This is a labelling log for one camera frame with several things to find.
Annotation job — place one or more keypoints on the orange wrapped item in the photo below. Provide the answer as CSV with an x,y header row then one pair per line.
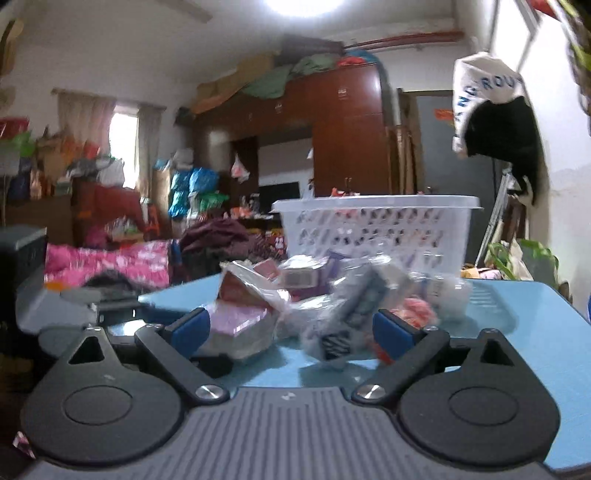
x,y
415,311

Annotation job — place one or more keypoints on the pink blanket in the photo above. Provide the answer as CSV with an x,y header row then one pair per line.
x,y
138,263

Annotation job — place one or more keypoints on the narrow beige curtain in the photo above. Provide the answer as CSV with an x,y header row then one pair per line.
x,y
147,138

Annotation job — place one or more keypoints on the pink packet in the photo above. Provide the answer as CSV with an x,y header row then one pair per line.
x,y
240,318

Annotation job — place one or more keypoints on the small red box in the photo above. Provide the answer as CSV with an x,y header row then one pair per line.
x,y
268,270

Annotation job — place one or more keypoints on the metal crutches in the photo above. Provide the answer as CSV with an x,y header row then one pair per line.
x,y
498,207

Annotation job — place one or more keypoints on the blue plastic bags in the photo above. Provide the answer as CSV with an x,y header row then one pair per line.
x,y
198,182

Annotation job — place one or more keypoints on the wide beige curtain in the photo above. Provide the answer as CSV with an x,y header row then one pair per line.
x,y
85,110

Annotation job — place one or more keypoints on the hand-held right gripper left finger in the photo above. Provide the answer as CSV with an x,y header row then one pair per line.
x,y
191,330

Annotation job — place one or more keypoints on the cardboard boxes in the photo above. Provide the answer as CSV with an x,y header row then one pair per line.
x,y
221,87

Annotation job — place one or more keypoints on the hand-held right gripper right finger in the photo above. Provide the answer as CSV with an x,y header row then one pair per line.
x,y
392,332

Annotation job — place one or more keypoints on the green cloth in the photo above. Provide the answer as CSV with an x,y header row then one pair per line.
x,y
272,83

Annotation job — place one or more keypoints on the white plastic basket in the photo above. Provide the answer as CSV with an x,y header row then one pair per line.
x,y
378,203

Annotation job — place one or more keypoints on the purple cloth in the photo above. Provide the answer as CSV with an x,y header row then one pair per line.
x,y
217,235

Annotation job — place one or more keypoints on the grey door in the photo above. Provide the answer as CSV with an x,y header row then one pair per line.
x,y
434,147

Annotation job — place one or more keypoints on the white hanging plastic bag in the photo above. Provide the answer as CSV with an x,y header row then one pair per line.
x,y
239,168

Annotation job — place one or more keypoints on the plastic-wrapped box with white print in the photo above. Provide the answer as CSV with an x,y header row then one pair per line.
x,y
355,300

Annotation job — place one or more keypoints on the red ceiling pipe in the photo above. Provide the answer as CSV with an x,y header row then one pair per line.
x,y
406,39

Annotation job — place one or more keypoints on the purple box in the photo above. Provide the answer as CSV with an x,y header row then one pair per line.
x,y
300,277

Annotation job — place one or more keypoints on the brown wooden wardrobe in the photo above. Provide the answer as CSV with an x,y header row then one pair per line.
x,y
346,138

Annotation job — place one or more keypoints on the black monitor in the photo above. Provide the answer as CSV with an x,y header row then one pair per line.
x,y
279,191

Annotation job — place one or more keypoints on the ceiling light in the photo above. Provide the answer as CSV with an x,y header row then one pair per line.
x,y
304,4

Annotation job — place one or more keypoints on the red cloth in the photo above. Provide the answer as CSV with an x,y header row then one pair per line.
x,y
111,203

